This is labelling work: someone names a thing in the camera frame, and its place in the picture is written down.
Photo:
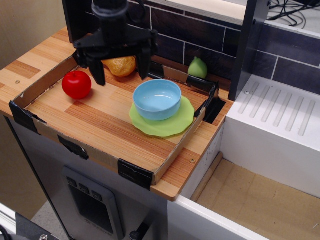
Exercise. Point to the dark grey vertical post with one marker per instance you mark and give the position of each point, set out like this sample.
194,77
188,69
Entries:
255,15

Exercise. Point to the grey toy oven door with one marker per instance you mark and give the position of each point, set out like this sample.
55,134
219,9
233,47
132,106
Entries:
95,203

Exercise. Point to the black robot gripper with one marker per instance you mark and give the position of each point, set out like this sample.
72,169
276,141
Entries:
115,38

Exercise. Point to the cardboard fence with black tape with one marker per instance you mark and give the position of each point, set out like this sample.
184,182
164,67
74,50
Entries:
99,128

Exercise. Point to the toy chicken drumstick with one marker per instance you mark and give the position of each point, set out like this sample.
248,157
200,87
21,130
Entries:
121,66

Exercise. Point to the green toy pear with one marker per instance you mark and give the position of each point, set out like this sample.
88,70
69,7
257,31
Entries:
198,68

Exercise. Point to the white toy sink basin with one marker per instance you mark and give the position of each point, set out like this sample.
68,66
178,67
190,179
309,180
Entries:
260,177

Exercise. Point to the light green plate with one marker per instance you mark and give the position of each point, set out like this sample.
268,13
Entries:
174,125

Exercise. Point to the red toy apple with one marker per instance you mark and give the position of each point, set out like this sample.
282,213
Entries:
76,84

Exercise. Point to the light blue bowl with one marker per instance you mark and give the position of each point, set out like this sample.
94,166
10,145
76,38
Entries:
157,99

